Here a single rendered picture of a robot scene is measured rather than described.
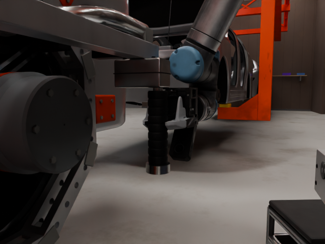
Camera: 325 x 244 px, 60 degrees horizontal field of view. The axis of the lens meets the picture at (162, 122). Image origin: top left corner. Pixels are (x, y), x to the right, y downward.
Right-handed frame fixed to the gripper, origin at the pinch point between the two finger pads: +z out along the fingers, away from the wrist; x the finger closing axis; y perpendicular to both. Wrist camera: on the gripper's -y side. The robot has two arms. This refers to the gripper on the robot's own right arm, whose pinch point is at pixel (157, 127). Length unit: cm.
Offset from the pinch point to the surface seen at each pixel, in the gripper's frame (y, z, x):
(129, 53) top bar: 12.2, 7.2, -1.5
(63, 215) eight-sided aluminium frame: -19.2, 2.2, -20.5
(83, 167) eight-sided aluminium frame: -11.3, -6.1, -21.5
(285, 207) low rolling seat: -49, -96, 25
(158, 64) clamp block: 10.8, 2.4, 1.2
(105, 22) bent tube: 16.1, 11.0, -3.3
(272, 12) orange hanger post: 103, -339, 7
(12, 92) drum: 6.2, 21.8, -9.3
